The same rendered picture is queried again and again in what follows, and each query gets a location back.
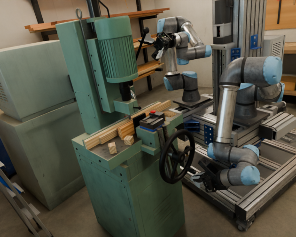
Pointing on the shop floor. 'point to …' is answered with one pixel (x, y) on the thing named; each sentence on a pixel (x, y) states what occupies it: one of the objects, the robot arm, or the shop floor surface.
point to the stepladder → (10, 192)
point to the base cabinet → (134, 201)
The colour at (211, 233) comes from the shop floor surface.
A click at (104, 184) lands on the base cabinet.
